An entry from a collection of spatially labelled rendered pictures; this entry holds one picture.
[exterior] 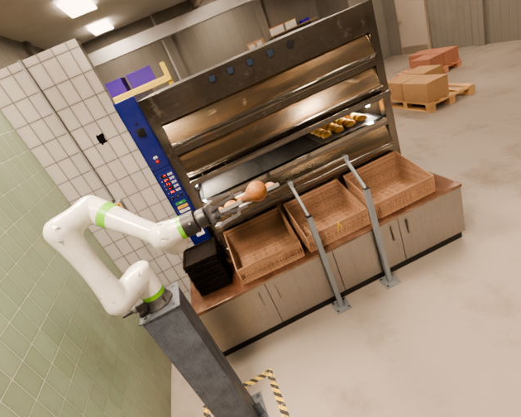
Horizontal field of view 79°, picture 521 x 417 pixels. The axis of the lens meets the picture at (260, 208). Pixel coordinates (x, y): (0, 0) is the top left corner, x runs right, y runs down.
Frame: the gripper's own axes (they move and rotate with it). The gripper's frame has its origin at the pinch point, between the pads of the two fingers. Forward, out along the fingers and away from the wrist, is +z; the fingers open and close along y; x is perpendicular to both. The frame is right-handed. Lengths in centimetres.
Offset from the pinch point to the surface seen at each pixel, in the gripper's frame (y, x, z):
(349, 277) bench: 97, -139, 55
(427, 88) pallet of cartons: -43, -408, 372
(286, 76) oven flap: -74, -127, 72
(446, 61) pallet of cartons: -95, -580, 556
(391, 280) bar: 116, -142, 88
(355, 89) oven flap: -45, -139, 124
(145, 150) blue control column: -65, -124, -51
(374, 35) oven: -76, -127, 150
